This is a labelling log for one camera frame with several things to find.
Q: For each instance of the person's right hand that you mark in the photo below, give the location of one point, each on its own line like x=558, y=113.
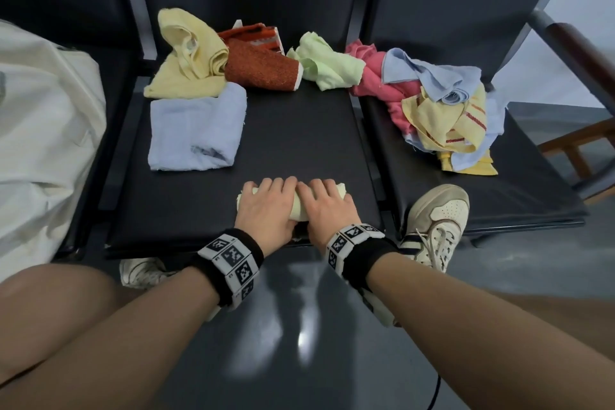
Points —
x=329, y=215

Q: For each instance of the person's left hand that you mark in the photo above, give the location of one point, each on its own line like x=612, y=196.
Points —
x=264, y=217

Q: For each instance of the person's left little finger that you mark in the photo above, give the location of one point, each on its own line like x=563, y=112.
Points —
x=247, y=191

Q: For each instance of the person's right middle finger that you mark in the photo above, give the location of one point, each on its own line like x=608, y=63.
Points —
x=317, y=187

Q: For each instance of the person's left middle finger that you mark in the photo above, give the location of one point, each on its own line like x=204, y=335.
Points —
x=276, y=187

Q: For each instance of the person's right little finger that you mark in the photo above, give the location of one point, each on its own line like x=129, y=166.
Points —
x=341, y=194

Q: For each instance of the pale green towel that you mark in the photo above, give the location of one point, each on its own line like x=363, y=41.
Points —
x=299, y=212

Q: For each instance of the person's left forearm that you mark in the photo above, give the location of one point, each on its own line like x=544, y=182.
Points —
x=125, y=352

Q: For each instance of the person's right forearm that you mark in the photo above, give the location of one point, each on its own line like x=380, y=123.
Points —
x=480, y=342

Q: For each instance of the black marker wristband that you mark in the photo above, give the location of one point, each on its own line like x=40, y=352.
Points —
x=233, y=263
x=358, y=251

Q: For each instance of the folded light blue towel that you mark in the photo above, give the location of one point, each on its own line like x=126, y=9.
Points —
x=197, y=128

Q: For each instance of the white sneaker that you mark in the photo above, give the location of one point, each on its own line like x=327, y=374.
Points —
x=439, y=222
x=141, y=273

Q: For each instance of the pink cloth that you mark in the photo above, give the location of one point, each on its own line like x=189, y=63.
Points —
x=374, y=78

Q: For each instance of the rust orange towel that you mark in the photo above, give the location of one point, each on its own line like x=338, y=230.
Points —
x=259, y=66

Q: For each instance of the crumpled light green cloth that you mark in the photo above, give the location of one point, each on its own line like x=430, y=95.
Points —
x=329, y=63

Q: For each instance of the yellow red-striped cloth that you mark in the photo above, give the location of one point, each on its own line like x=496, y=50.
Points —
x=449, y=128

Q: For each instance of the plain yellow towel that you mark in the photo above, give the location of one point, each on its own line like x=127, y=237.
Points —
x=192, y=59

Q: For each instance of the small yellow cloth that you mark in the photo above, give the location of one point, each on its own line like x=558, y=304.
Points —
x=483, y=165

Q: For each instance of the crumpled blue cloth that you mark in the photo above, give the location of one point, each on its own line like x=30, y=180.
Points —
x=432, y=71

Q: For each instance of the pale blue white cloth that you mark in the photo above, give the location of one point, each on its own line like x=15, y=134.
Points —
x=492, y=121

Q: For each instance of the white fabric bag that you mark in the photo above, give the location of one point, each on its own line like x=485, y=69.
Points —
x=43, y=145

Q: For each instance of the person's left leg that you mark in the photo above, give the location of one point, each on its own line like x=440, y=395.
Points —
x=53, y=309

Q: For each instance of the person's leg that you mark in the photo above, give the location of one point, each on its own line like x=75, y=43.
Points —
x=53, y=309
x=567, y=318

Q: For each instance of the person's right leg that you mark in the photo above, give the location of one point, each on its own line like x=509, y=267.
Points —
x=567, y=318

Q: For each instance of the grey bench armrest wooden pad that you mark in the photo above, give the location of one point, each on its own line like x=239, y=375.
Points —
x=581, y=51

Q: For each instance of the brown wooden furniture frame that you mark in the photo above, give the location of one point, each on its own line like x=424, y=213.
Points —
x=584, y=136

